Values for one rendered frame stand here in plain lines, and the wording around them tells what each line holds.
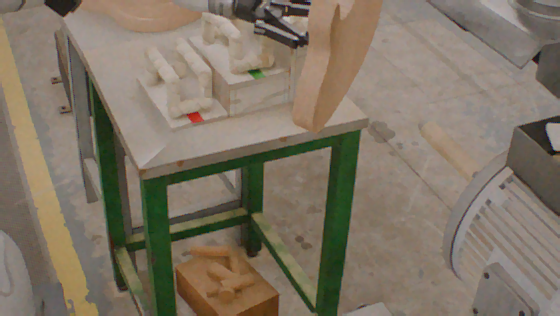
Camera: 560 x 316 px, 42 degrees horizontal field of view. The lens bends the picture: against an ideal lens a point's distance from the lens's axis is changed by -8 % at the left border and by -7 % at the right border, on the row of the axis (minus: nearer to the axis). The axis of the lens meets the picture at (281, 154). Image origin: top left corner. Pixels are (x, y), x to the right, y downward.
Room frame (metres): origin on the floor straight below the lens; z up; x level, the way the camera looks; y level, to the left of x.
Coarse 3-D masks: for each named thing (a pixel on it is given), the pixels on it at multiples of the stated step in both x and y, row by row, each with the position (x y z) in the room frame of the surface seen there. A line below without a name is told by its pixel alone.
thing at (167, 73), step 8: (152, 48) 1.68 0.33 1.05; (152, 56) 1.65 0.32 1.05; (160, 56) 1.64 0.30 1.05; (152, 64) 1.63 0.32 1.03; (160, 64) 1.61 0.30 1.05; (168, 64) 1.61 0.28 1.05; (160, 72) 1.58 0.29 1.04; (168, 72) 1.56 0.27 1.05; (168, 80) 1.54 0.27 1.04; (176, 80) 1.54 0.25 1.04
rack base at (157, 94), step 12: (192, 72) 1.76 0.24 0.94; (144, 84) 1.69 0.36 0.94; (156, 84) 1.69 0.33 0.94; (180, 84) 1.70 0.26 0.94; (192, 84) 1.70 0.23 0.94; (156, 96) 1.63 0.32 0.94; (180, 96) 1.64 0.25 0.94; (192, 96) 1.64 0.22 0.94; (156, 108) 1.59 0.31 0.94; (216, 108) 1.59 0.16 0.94; (168, 120) 1.53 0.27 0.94; (180, 120) 1.53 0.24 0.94; (204, 120) 1.54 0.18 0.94; (216, 120) 1.55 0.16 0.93
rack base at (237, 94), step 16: (208, 48) 1.75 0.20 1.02; (224, 48) 1.75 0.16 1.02; (256, 48) 1.76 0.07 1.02; (208, 64) 1.68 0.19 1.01; (224, 64) 1.66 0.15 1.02; (224, 80) 1.59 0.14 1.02; (240, 80) 1.59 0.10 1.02; (256, 80) 1.60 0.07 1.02; (272, 80) 1.62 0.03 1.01; (288, 80) 1.64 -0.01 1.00; (224, 96) 1.59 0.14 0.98; (240, 96) 1.58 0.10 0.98; (256, 96) 1.60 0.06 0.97; (272, 96) 1.62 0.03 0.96; (288, 96) 1.65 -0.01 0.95; (240, 112) 1.58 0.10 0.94
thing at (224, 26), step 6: (204, 12) 1.76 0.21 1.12; (210, 18) 1.73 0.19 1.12; (216, 18) 1.71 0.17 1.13; (222, 18) 1.70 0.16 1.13; (216, 24) 1.69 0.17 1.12; (222, 24) 1.67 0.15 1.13; (228, 24) 1.67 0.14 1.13; (222, 30) 1.66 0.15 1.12; (228, 30) 1.64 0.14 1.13; (234, 30) 1.63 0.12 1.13; (228, 36) 1.63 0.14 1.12; (234, 36) 1.62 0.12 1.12; (240, 36) 1.62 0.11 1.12
